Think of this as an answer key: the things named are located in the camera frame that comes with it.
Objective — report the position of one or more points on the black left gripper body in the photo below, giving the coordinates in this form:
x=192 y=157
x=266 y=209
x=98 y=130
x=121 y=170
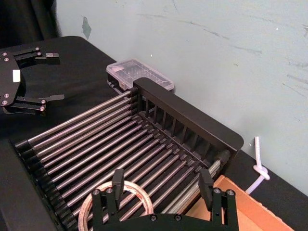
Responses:
x=9 y=79

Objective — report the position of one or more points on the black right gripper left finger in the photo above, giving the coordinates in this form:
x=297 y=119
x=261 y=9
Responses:
x=118 y=185

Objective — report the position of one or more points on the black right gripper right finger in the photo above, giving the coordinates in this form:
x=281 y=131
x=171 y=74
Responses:
x=207 y=190

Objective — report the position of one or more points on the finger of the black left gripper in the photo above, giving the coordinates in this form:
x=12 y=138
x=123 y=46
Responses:
x=31 y=103
x=31 y=55

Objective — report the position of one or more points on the roll of white tape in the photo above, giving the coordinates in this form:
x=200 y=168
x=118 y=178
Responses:
x=85 y=207

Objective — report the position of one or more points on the dark hanging fabric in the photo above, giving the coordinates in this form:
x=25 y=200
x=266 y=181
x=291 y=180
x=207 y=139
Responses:
x=24 y=19

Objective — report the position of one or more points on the black table cloth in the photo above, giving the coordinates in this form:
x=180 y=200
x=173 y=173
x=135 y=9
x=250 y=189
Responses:
x=72 y=77

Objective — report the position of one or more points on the shallow brown cardboard tray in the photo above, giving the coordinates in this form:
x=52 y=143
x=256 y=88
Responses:
x=247 y=211

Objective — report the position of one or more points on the black rack with steel bars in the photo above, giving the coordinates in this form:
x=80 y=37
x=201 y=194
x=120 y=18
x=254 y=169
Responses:
x=108 y=134

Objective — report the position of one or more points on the small white three-armed plastic piece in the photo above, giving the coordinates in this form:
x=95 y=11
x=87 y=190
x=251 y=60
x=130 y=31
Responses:
x=261 y=172

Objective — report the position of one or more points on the clear plastic case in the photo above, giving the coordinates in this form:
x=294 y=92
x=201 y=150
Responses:
x=142 y=73

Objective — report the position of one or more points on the plain pale wall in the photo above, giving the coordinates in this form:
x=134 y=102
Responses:
x=192 y=48

